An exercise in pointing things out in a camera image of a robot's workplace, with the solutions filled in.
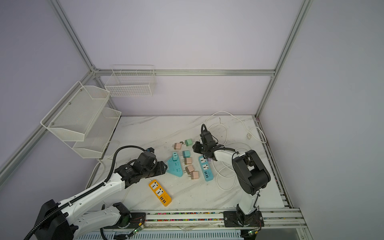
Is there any blue power strip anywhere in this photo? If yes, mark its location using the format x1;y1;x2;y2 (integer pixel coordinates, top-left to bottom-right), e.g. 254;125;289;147
199;156;214;182

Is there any pink plug orange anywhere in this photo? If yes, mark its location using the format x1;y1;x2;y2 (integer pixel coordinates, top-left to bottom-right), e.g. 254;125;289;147
185;165;195;174
190;171;200;180

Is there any teal triangular power strip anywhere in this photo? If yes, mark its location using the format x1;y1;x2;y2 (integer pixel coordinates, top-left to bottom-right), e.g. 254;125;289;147
167;157;183;177

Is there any green plug triangular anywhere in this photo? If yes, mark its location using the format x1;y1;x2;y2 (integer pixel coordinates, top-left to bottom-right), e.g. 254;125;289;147
172;152;179;161

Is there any orange power strip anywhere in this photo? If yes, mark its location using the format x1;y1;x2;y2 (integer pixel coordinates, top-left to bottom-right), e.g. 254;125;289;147
149;180;172;207

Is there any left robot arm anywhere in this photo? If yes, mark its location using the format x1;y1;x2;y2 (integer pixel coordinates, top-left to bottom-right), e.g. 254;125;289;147
25;145;168;240

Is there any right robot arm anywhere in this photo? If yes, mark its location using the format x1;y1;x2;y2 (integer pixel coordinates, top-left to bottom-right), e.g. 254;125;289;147
193;124;271;227

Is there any white two-tier mesh shelf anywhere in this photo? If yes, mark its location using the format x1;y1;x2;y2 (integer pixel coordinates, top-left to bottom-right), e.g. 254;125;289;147
41;82;121;159

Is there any white cable of purple strip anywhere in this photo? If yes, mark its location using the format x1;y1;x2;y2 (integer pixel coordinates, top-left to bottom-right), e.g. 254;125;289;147
196;110;268;191

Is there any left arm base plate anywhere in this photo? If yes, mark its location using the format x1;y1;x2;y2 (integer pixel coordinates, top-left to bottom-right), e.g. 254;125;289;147
118;213;146;229

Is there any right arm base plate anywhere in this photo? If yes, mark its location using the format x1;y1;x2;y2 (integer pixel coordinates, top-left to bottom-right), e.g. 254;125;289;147
223;210;265;228

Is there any white wire basket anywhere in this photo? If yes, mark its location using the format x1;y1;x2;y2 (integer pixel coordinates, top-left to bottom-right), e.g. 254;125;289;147
105;65;157;97

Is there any aluminium front rail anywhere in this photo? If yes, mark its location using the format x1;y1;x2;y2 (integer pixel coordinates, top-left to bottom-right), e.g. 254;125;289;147
55;208;314;240

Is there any aluminium frame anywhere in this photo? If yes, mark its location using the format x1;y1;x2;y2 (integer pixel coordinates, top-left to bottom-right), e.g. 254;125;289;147
1;1;313;189

